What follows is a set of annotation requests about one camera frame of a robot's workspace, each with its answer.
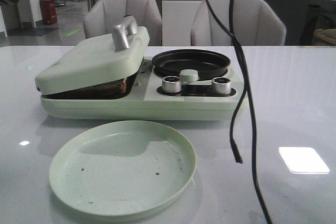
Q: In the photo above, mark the white bread slice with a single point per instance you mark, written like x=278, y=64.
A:
x=108, y=90

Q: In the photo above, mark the breakfast maker hinged lid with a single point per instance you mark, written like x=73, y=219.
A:
x=92, y=62

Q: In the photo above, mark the light green breakfast maker base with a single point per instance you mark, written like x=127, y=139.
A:
x=145, y=100

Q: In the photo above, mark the left silver control knob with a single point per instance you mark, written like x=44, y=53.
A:
x=171, y=84

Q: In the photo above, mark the silver control knob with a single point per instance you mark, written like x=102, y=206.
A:
x=171, y=84
x=221, y=86

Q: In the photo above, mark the round black frying pan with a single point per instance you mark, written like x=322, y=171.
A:
x=207, y=63

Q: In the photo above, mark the right silver control knob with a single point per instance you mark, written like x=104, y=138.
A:
x=221, y=86

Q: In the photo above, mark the light green round plate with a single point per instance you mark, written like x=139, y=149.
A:
x=123, y=170

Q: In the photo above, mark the left grey upholstered chair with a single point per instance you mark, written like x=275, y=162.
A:
x=107, y=13

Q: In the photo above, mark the grey upholstered chair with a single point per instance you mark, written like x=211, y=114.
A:
x=107, y=13
x=254, y=23

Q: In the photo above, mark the white refrigerator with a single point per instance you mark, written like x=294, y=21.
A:
x=177, y=20

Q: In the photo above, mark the right grey upholstered chair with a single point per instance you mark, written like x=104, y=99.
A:
x=254, y=23

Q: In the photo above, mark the red trash bin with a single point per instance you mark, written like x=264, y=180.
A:
x=48, y=12

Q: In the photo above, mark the dark appliance at right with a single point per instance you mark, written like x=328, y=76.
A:
x=320, y=15

